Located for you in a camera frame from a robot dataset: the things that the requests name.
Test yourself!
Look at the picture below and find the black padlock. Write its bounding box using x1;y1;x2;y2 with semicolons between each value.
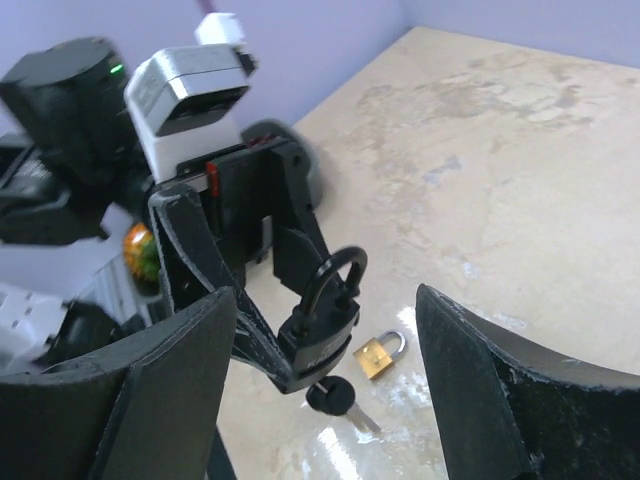
277;246;368;394

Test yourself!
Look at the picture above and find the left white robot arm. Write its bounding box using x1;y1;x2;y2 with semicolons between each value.
1;37;353;394

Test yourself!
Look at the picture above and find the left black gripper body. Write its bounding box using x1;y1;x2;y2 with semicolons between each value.
149;119;323;280

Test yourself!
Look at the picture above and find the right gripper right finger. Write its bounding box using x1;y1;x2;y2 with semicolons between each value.
416;285;639;479

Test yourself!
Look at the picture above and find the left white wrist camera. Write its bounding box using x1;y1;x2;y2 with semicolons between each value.
124;12;255;183

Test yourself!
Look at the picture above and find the brass padlock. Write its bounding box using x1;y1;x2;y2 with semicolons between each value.
353;329;407;381

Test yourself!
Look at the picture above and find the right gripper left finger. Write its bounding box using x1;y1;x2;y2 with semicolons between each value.
1;287;236;479

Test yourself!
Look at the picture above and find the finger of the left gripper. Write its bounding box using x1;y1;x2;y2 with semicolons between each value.
273;219;330;296
147;183;301;394

